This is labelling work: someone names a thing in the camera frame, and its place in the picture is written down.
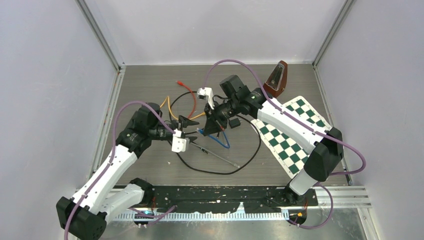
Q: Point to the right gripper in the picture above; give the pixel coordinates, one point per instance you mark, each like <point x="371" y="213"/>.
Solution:
<point x="213" y="127"/>

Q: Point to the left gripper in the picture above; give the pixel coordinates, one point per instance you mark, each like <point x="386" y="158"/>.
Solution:
<point x="183" y="122"/>

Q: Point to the black power adapter with cord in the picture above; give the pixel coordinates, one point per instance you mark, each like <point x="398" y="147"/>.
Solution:
<point x="234" y="122"/>

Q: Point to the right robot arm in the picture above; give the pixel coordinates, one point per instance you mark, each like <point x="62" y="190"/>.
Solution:
<point x="324" y="148"/>

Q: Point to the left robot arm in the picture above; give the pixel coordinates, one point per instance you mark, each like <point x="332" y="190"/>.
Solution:
<point x="87" y="213"/>

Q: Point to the brown metronome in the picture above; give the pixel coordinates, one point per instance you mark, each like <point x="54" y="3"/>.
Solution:
<point x="277" y="81"/>

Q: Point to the green white chessboard mat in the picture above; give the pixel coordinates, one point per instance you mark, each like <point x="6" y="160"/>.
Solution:
<point x="291" y="156"/>

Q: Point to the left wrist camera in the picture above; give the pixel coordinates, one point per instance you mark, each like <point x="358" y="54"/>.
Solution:
<point x="179" y="142"/>

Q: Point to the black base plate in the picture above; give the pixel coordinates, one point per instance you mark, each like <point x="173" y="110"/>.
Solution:
<point x="223" y="199"/>

